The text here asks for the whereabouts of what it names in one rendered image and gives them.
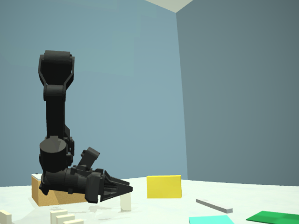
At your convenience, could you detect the green flat slab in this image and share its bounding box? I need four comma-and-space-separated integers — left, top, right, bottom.
246, 211, 299, 224

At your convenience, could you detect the turquoise flat slab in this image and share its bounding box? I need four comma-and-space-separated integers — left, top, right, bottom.
189, 215, 234, 224

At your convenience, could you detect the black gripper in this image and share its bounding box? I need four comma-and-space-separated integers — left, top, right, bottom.
64, 168, 133, 204

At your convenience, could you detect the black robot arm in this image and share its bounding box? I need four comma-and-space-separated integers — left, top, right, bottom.
38, 50, 100, 195

